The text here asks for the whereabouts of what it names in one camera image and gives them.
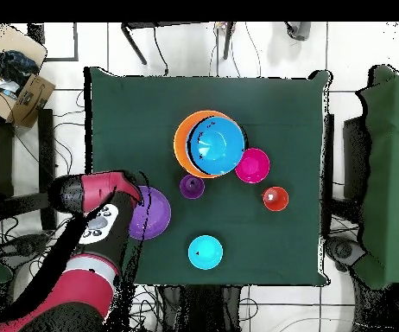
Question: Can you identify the purple cup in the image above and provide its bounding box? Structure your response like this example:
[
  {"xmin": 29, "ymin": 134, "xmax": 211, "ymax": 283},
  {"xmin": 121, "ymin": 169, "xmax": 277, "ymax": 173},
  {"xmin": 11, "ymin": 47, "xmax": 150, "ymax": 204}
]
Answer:
[{"xmin": 179, "ymin": 174, "xmax": 206, "ymax": 201}]

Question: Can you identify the yellow bowl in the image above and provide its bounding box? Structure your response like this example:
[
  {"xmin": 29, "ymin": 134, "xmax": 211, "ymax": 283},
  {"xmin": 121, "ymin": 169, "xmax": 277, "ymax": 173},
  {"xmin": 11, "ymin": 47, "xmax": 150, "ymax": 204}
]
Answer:
[{"xmin": 173, "ymin": 109, "xmax": 235, "ymax": 180}]

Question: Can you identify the large sky blue bowl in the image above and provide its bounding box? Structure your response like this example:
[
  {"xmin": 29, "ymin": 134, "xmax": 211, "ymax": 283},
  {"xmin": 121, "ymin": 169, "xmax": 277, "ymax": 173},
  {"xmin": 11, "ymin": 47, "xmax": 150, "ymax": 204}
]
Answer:
[{"xmin": 185, "ymin": 116, "xmax": 246, "ymax": 177}]

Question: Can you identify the purple bowl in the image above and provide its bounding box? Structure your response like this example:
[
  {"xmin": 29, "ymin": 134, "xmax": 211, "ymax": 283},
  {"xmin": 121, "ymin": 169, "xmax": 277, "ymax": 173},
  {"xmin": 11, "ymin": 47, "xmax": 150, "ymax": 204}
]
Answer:
[{"xmin": 128, "ymin": 185, "xmax": 173, "ymax": 241}]

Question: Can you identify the pink bowl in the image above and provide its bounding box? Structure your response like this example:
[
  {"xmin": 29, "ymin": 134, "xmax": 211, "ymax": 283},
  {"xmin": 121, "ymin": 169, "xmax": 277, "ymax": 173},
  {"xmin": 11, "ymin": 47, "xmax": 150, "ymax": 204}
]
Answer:
[{"xmin": 234, "ymin": 147, "xmax": 272, "ymax": 185}]

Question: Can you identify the dark green table cloth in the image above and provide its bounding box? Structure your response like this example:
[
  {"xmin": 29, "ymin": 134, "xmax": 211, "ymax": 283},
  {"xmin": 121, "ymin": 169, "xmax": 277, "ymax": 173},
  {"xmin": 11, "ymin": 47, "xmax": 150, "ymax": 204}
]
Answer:
[{"xmin": 85, "ymin": 67, "xmax": 332, "ymax": 287}]

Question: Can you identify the small light blue bowl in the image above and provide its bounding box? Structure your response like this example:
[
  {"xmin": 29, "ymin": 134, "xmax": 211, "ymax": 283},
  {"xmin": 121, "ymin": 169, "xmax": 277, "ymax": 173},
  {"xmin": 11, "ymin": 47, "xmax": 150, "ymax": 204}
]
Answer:
[{"xmin": 187, "ymin": 234, "xmax": 225, "ymax": 271}]

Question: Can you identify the orange cup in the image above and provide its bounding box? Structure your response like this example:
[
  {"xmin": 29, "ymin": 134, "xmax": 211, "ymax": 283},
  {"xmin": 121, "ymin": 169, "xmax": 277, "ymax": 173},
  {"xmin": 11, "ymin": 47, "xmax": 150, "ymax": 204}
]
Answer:
[{"xmin": 262, "ymin": 186, "xmax": 289, "ymax": 213}]

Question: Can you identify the black wooden bench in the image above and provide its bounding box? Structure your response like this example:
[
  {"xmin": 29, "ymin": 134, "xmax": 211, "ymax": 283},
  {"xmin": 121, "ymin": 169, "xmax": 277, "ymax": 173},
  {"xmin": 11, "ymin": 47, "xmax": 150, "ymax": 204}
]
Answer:
[{"xmin": 0, "ymin": 108, "xmax": 58, "ymax": 232}]

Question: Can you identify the person's right foot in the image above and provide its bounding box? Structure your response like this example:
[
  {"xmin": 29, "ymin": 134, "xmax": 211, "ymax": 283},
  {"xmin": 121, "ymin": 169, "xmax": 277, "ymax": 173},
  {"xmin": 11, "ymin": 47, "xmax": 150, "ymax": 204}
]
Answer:
[{"xmin": 284, "ymin": 22, "xmax": 312, "ymax": 42}]

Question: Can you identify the printed cardboard box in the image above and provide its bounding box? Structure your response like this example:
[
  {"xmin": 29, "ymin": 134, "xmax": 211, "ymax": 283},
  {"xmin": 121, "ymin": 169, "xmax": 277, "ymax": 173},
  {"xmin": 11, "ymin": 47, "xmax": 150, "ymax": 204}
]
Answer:
[{"xmin": 0, "ymin": 73, "xmax": 56, "ymax": 128}]

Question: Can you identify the dark blue bag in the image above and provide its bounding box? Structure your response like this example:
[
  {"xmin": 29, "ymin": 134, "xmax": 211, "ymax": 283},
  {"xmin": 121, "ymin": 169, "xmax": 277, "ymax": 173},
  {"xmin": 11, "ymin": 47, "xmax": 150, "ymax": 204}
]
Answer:
[{"xmin": 0, "ymin": 48, "xmax": 40, "ymax": 87}]

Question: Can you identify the plain cardboard box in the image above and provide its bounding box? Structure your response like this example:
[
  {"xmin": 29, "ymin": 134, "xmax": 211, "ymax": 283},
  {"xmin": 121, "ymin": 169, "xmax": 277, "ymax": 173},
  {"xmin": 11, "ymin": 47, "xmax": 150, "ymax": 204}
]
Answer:
[{"xmin": 0, "ymin": 23, "xmax": 48, "ymax": 67}]

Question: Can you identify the tangle of floor cables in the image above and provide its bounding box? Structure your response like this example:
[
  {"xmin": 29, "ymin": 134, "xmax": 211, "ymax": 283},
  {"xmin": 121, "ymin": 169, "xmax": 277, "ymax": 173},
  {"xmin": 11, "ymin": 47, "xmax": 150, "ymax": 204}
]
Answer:
[{"xmin": 0, "ymin": 89, "xmax": 159, "ymax": 332}]

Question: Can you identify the black pedestal leg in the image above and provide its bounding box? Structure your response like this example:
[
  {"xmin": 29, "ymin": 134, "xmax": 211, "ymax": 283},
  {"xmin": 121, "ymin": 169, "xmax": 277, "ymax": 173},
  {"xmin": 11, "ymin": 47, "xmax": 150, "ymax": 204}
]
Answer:
[
  {"xmin": 325, "ymin": 234, "xmax": 368, "ymax": 272},
  {"xmin": 0, "ymin": 233, "xmax": 52, "ymax": 267}
]

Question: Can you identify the black metal frame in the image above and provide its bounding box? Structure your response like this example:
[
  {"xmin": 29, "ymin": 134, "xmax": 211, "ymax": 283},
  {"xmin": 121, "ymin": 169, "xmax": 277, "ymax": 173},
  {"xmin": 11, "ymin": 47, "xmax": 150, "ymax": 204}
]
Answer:
[{"xmin": 120, "ymin": 21, "xmax": 237, "ymax": 67}]

